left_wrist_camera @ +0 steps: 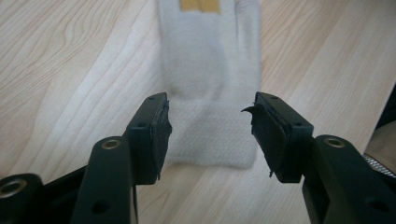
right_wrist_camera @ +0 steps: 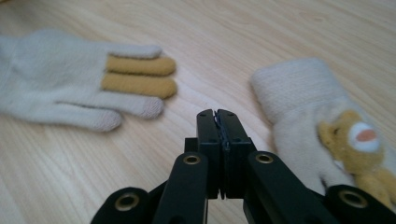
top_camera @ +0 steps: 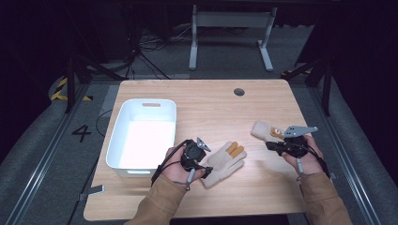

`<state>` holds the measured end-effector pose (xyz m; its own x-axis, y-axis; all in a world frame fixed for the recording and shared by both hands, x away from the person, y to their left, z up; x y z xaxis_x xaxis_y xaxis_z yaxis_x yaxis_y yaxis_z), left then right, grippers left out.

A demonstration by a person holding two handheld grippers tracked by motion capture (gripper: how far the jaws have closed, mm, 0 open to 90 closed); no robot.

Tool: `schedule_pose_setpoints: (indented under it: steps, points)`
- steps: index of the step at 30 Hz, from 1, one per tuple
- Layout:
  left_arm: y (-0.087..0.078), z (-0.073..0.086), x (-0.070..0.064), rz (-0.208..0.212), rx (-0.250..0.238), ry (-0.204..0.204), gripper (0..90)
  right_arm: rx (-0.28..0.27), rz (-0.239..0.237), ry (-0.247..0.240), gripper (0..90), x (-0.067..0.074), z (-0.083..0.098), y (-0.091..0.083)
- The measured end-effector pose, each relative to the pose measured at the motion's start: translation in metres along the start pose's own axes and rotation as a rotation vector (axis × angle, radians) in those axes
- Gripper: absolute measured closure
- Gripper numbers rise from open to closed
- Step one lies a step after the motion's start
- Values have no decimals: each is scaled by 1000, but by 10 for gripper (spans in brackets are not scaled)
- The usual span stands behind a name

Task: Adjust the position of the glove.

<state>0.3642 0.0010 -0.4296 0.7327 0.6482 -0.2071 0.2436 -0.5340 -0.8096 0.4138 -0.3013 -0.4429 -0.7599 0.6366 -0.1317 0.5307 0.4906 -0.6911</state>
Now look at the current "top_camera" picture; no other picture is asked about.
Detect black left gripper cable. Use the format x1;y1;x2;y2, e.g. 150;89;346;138
150;139;191;188

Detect white plastic bin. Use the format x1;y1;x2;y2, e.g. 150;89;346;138
105;98;177;178

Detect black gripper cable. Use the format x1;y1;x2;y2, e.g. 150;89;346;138
299;143;331;179
150;139;191;188

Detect black floor cable bundle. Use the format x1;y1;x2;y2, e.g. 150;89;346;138
125;24;195;79

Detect grey gripper strap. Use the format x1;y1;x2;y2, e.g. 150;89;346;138
186;168;196;191
295;157;306;182

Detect grey right gripper strap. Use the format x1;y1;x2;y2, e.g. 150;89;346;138
295;157;306;182

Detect person's right hand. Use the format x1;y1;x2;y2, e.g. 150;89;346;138
281;134;325;176

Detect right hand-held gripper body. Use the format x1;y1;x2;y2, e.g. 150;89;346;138
280;125;319;158

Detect thin black floor cable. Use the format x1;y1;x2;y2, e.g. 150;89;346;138
65;162;98;225
95;109;114;139

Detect yellow black hazard tape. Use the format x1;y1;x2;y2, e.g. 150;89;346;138
50;77;94;102

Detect grey metal table frame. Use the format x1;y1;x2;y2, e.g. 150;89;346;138
188;4;279;72

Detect person's left hand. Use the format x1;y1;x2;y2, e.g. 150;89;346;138
161;145;206;186

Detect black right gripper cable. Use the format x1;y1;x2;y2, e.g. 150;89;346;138
299;143;331;179

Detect beige knit glove orange fingers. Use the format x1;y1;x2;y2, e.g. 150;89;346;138
200;141;248;189
250;120;286;143

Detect grey left gripper strap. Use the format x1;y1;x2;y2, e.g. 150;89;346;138
186;168;196;191

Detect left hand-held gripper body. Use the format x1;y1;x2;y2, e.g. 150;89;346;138
180;136;212;173

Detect black metal stand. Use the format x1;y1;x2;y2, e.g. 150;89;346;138
64;54;126;114
280;59;332;116

